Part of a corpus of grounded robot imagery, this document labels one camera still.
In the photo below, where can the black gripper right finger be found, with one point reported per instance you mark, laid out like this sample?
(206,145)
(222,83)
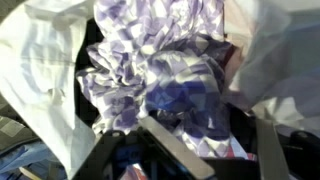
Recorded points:
(271,158)

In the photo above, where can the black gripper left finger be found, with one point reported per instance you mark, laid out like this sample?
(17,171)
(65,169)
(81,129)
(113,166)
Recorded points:
(198,169)

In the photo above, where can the white plastic bag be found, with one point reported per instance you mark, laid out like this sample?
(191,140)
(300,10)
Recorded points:
(271,72)

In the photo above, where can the purple checkered cloth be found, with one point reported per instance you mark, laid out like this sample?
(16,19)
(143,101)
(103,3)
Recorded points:
(160,58)

